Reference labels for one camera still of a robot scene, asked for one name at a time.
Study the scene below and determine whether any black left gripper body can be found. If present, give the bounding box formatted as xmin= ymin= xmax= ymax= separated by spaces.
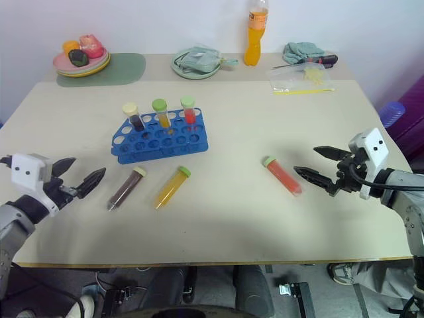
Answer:
xmin=42 ymin=177 xmax=82 ymax=210

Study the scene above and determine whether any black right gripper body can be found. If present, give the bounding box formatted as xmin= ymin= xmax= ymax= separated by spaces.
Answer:
xmin=331 ymin=153 xmax=368 ymax=195

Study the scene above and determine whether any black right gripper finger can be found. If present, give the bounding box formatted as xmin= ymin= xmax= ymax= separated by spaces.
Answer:
xmin=313 ymin=145 xmax=352 ymax=162
xmin=293 ymin=166 xmax=336 ymax=197

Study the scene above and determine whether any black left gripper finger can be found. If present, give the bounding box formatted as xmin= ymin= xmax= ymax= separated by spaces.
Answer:
xmin=52 ymin=157 xmax=78 ymax=180
xmin=76 ymin=167 xmax=107 ymax=199

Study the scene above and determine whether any green cap red liquid tube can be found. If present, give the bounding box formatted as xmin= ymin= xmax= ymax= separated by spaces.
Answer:
xmin=262 ymin=156 xmax=303 ymax=197
xmin=180 ymin=95 xmax=197 ymax=125

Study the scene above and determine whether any cream cap dark liquid tube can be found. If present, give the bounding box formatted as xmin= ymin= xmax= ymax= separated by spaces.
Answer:
xmin=106 ymin=166 xmax=148 ymax=212
xmin=121 ymin=102 xmax=147 ymax=132

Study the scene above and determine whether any green cap yellow liquid tube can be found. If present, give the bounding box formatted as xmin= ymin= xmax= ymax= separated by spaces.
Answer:
xmin=154 ymin=166 xmax=191 ymax=211
xmin=151 ymin=98 xmax=173 ymax=130

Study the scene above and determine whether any blue test tube rack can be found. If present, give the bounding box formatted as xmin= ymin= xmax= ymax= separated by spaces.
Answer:
xmin=111 ymin=107 xmax=211 ymax=166

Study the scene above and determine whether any yellow plastic stick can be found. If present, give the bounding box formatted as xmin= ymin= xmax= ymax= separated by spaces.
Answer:
xmin=274 ymin=87 xmax=336 ymax=96

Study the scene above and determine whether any blue ribbed cup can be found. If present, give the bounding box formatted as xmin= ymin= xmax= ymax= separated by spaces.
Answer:
xmin=378 ymin=101 xmax=407 ymax=129

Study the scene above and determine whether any clear plastic zip bag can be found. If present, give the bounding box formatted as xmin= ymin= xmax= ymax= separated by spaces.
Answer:
xmin=267 ymin=64 xmax=336 ymax=95

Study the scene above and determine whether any purple plastic container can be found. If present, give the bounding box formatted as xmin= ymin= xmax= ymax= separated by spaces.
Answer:
xmin=386 ymin=75 xmax=424 ymax=160

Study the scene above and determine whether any black red screwdriver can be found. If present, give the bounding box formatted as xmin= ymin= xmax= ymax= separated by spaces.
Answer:
xmin=272 ymin=54 xmax=339 ymax=71

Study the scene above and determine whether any grey sneaker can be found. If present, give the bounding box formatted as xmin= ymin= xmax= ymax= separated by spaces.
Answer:
xmin=327 ymin=262 xmax=358 ymax=286

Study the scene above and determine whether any pink plate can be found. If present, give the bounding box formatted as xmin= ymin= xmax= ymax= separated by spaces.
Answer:
xmin=52 ymin=46 xmax=110 ymax=74

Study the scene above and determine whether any yellow plate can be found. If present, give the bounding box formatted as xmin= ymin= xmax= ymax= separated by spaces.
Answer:
xmin=56 ymin=52 xmax=112 ymax=79

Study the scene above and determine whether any teal cloth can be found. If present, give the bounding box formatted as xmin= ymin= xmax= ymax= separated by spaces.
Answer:
xmin=282 ymin=41 xmax=327 ymax=66

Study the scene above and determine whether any dark green toy food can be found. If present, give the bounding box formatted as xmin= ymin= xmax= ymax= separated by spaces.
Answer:
xmin=67 ymin=48 xmax=90 ymax=68

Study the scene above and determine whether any white shoe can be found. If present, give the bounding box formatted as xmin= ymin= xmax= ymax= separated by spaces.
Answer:
xmin=68 ymin=293 xmax=97 ymax=318

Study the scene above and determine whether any green placemat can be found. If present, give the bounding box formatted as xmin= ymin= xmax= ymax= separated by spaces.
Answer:
xmin=55 ymin=52 xmax=147 ymax=88

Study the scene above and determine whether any grey trouser leg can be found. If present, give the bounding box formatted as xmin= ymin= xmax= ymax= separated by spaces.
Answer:
xmin=350 ymin=261 xmax=415 ymax=318

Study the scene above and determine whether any orange toy fruit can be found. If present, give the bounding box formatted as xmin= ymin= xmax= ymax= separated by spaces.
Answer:
xmin=62 ymin=39 xmax=81 ymax=54

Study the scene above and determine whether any black electronics box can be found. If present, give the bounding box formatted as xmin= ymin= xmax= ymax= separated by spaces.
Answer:
xmin=101 ymin=286 xmax=139 ymax=316

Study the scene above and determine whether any pink toy food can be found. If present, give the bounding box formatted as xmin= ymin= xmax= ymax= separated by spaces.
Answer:
xmin=78 ymin=33 xmax=105 ymax=59

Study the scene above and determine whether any dark rounded shape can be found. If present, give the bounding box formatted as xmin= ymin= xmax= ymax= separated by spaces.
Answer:
xmin=233 ymin=264 xmax=276 ymax=318

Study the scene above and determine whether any orange soda bottle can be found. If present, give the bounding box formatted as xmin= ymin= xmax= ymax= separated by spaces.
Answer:
xmin=243 ymin=0 xmax=270 ymax=68

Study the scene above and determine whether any pale green plate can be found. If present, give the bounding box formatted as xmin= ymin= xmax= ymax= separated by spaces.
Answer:
xmin=170 ymin=46 xmax=221 ymax=80

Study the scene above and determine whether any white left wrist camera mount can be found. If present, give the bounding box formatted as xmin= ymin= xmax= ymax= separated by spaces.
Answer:
xmin=11 ymin=152 xmax=61 ymax=218

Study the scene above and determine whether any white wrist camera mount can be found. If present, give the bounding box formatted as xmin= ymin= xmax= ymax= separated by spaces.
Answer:
xmin=11 ymin=152 xmax=61 ymax=218
xmin=348 ymin=127 xmax=394 ymax=200

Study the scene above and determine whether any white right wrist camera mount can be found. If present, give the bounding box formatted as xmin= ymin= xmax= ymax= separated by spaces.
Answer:
xmin=348 ymin=127 xmax=394 ymax=200

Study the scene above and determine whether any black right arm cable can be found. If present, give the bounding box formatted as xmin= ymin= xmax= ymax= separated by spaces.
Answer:
xmin=350 ymin=164 xmax=424 ymax=192

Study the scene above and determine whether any black metal bracket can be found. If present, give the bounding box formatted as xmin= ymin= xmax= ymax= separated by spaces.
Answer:
xmin=276 ymin=281 xmax=316 ymax=318

